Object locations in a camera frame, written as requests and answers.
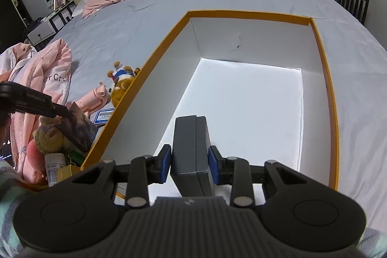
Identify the dark grey box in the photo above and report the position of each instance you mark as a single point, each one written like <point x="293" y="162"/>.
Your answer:
<point x="189" y="168"/>

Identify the pink green plush peach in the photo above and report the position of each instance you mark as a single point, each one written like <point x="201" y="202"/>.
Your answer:
<point x="34" y="164"/>

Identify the grey bed sheet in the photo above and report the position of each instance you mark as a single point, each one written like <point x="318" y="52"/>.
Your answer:
<point x="130" y="32"/>

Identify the dark picture card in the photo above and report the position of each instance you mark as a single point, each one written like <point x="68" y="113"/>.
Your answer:
<point x="78" y="128"/>

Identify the brown bear plush keychain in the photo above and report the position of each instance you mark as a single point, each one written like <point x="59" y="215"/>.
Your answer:
<point x="122" y="77"/>

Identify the orange white storage box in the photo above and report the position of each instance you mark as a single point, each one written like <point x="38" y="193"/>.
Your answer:
<point x="262" y="81"/>

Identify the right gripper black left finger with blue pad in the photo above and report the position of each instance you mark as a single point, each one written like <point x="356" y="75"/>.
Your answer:
<point x="140" y="173"/>

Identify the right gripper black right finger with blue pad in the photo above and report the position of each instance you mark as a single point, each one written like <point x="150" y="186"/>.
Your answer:
<point x="238" y="173"/>

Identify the blue pink card holder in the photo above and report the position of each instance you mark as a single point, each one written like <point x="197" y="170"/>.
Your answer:
<point x="101" y="117"/>

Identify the pink jacket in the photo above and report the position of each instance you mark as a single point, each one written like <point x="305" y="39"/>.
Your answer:
<point x="47" y="71"/>

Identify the white medicine bottle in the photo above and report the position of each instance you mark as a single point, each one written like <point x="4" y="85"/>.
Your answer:
<point x="53" y="162"/>

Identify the cream knitted bunny doll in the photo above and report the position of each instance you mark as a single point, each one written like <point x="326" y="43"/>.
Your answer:
<point x="48" y="138"/>

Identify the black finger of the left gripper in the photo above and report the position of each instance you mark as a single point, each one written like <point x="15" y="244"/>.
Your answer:
<point x="18" y="98"/>

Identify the left white nightstand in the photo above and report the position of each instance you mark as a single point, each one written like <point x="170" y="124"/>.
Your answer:
<point x="48" y="27"/>

